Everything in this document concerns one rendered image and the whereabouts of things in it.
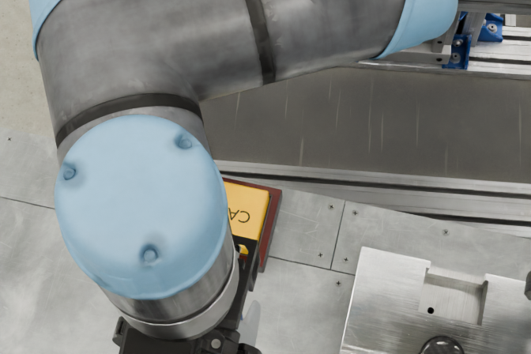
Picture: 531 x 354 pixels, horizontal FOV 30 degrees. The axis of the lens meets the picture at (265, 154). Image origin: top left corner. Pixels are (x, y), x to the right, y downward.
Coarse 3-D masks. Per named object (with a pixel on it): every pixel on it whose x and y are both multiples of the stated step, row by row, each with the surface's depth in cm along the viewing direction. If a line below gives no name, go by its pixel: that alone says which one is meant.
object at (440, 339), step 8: (440, 336) 82; (424, 344) 81; (432, 344) 82; (440, 344) 82; (448, 344) 82; (456, 344) 81; (424, 352) 81; (432, 352) 82; (440, 352) 82; (448, 352) 82; (456, 352) 81
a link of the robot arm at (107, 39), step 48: (48, 0) 50; (96, 0) 49; (144, 0) 49; (192, 0) 49; (240, 0) 49; (48, 48) 50; (96, 48) 48; (144, 48) 48; (192, 48) 49; (240, 48) 49; (48, 96) 50; (96, 96) 47; (144, 96) 47; (192, 96) 50
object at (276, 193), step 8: (240, 184) 95; (248, 184) 95; (256, 184) 95; (272, 192) 94; (280, 192) 94; (272, 200) 94; (272, 208) 94; (272, 216) 93; (272, 224) 93; (264, 232) 93; (264, 240) 92; (264, 248) 92; (240, 256) 92; (264, 256) 92
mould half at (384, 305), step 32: (384, 256) 84; (384, 288) 83; (416, 288) 83; (512, 288) 83; (352, 320) 82; (384, 320) 82; (416, 320) 82; (448, 320) 82; (512, 320) 82; (352, 352) 82; (384, 352) 81; (416, 352) 81; (480, 352) 81; (512, 352) 81
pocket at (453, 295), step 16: (432, 272) 85; (448, 272) 85; (432, 288) 86; (448, 288) 86; (464, 288) 86; (480, 288) 86; (432, 304) 85; (448, 304) 85; (464, 304) 85; (480, 304) 85; (464, 320) 85; (480, 320) 83
